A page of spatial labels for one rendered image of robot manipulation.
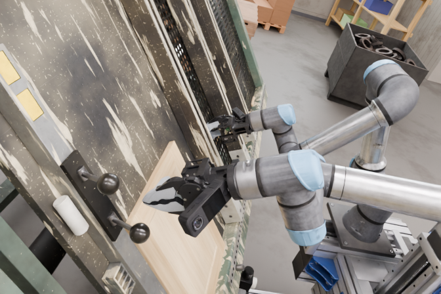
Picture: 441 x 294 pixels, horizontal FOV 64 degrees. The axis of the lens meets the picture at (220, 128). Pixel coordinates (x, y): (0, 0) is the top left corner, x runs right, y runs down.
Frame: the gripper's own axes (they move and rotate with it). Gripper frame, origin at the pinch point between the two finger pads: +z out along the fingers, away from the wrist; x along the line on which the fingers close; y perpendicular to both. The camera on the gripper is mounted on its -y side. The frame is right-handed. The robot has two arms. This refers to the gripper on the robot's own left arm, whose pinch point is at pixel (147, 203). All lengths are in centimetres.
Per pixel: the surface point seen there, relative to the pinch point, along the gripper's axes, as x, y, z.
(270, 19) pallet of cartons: -116, 627, 47
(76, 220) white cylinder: 5.3, -8.6, 9.4
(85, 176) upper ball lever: 12.3, -5.0, 5.0
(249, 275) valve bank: -73, 38, 6
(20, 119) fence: 26.3, -5.8, 9.2
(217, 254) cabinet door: -53, 31, 10
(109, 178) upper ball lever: 13.3, -9.0, -3.1
